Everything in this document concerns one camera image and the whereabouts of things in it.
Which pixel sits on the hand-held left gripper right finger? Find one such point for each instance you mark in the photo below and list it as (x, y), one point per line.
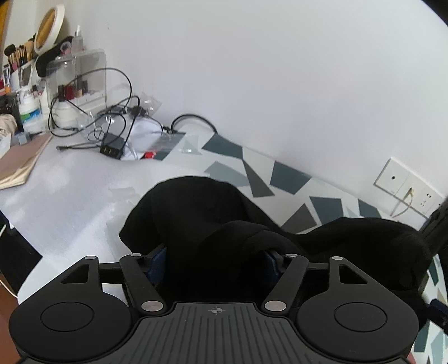
(271, 266)

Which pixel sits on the white jar blue green label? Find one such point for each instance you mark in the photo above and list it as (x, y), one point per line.
(30, 115)

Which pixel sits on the clear acrylic cosmetics case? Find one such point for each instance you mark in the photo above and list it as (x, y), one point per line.
(91, 70)

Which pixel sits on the black charger hub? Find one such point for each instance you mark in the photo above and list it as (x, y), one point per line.
(112, 145)

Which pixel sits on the white cosmetics organizer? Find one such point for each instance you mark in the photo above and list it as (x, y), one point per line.
(15, 80)

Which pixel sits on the white paper plastic sleeve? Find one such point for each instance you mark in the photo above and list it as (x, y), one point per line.
(147, 138)

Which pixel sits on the small grey box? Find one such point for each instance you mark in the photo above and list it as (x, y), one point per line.
(21, 139)

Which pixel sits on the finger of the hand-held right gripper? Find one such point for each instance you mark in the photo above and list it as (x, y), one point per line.
(437, 224)

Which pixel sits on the small red item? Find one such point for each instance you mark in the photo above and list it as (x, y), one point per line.
(150, 155)

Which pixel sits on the crumpled clear plastic bag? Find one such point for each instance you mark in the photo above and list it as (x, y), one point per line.
(147, 103)

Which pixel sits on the round white rimmed mirror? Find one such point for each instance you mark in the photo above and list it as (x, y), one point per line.
(49, 29)

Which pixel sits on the beige cloth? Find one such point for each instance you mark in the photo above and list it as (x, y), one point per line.
(7, 124)

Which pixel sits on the bunch of makeup brushes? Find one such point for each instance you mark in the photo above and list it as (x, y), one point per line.
(19, 56)

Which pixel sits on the brown paper notebook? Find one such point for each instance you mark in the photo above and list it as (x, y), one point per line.
(21, 161)

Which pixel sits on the black pouch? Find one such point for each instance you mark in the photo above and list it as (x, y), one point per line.
(52, 57)

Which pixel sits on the white wall socket panel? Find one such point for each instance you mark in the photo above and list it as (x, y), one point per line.
(392, 176)

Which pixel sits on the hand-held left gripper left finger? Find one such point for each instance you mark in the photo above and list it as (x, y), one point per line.
(156, 266)

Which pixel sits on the clear bottle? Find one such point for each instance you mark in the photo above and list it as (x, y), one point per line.
(77, 42)

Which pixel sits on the black chair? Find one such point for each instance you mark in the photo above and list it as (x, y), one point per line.
(17, 252)

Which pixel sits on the black sweatpants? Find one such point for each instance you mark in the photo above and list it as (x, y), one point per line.
(210, 217)

